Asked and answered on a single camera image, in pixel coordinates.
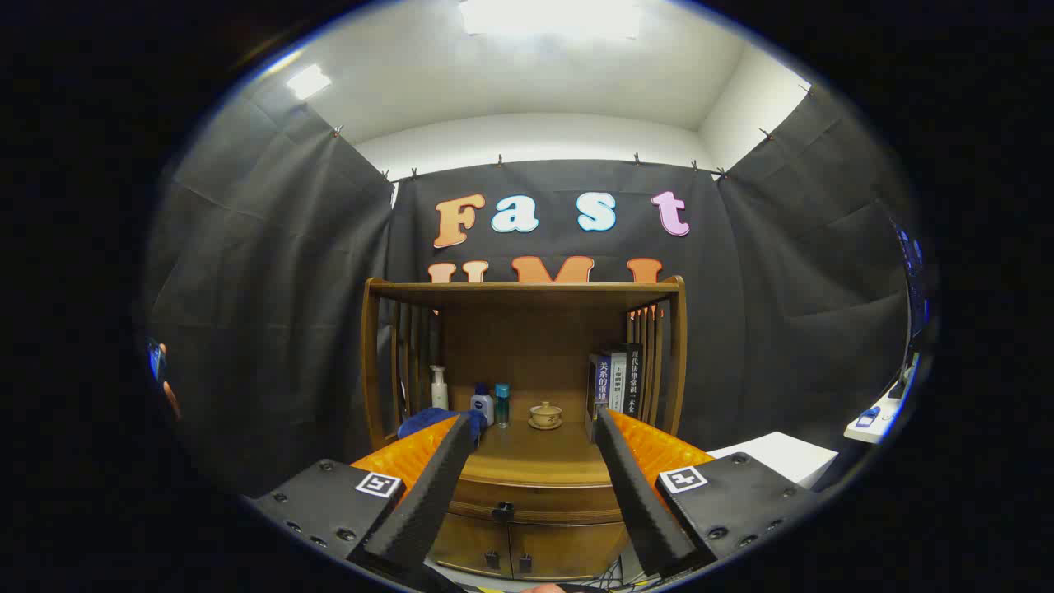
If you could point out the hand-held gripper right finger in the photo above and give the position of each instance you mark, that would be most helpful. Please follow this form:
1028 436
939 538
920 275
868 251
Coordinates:
634 494

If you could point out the white pump bottle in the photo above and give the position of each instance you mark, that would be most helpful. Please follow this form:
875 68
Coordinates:
440 395

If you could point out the wooden cabinet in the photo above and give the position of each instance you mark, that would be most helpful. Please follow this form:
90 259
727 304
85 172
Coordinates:
535 346

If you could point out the white drawer unit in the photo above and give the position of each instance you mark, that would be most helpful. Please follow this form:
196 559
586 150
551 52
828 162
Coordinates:
782 457

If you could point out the book with black spine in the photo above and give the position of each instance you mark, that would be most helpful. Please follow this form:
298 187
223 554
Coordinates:
633 379

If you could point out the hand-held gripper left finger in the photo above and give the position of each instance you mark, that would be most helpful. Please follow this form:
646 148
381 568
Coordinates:
428 502

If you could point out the beige lidded teacup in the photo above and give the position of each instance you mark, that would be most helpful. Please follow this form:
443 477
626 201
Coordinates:
545 414

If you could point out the wooden drawer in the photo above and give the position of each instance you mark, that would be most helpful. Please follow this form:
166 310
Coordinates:
543 498

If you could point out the wooden countertop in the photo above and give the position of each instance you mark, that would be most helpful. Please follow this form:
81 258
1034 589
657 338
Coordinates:
535 457

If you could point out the book with blue spine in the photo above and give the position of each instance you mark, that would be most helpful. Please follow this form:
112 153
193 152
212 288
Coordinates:
602 383

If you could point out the large ceiling light panel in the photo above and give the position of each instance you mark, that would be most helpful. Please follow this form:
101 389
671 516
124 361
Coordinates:
550 16

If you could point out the blue towel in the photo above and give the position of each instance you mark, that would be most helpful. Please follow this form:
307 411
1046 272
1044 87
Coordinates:
424 422

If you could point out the small ceiling light panel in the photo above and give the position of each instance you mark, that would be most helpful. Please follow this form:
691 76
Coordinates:
307 81

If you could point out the teal transparent bottle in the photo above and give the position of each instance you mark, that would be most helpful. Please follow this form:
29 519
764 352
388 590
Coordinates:
501 408

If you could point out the wooden cabinet door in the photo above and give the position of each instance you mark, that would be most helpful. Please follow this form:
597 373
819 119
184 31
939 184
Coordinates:
465 543
568 550

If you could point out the dark computer monitor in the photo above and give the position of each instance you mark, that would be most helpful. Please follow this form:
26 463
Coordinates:
916 280

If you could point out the book with pale spine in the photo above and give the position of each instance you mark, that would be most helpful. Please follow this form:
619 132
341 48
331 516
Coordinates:
617 379

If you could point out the white bottle blue cap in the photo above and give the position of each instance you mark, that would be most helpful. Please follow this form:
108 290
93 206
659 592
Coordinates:
482 408

